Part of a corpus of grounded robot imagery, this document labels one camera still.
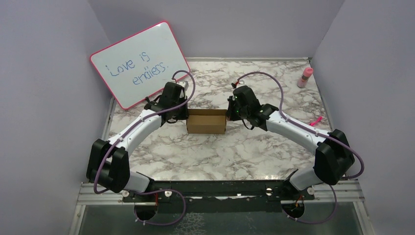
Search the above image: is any brown cardboard box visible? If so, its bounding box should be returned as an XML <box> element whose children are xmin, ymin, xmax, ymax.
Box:
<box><xmin>186</xmin><ymin>109</ymin><xmax>227</xmax><ymax>134</ymax></box>

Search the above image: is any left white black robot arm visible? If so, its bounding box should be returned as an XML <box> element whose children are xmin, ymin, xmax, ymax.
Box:
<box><xmin>86</xmin><ymin>81</ymin><xmax>188</xmax><ymax>201</ymax></box>

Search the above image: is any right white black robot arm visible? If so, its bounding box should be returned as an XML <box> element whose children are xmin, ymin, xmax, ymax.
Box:
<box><xmin>226</xmin><ymin>86</ymin><xmax>355</xmax><ymax>199</ymax></box>

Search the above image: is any pink framed whiteboard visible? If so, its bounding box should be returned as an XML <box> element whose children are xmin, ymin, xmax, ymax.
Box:
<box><xmin>90</xmin><ymin>21</ymin><xmax>190</xmax><ymax>110</ymax></box>

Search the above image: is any pink marker pen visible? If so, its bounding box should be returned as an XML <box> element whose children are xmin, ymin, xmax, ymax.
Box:
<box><xmin>309</xmin><ymin>117</ymin><xmax>323</xmax><ymax>126</ymax></box>

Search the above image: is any pink glitter bottle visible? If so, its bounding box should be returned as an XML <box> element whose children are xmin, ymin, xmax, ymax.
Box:
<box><xmin>297</xmin><ymin>68</ymin><xmax>314</xmax><ymax>88</ymax></box>

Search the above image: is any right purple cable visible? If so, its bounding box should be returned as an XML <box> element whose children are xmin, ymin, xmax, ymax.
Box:
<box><xmin>231</xmin><ymin>71</ymin><xmax>365</xmax><ymax>225</ymax></box>

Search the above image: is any purple cable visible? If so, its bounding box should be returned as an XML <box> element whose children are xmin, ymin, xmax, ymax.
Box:
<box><xmin>93</xmin><ymin>70</ymin><xmax>196</xmax><ymax>227</ymax></box>
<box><xmin>231</xmin><ymin>71</ymin><xmax>365</xmax><ymax>225</ymax></box>

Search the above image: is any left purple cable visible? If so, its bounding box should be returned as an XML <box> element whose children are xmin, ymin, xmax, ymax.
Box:
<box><xmin>93</xmin><ymin>70</ymin><xmax>196</xmax><ymax>227</ymax></box>

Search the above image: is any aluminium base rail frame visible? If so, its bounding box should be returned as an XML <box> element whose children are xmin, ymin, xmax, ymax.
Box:
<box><xmin>69</xmin><ymin>58</ymin><xmax>375</xmax><ymax>235</ymax></box>

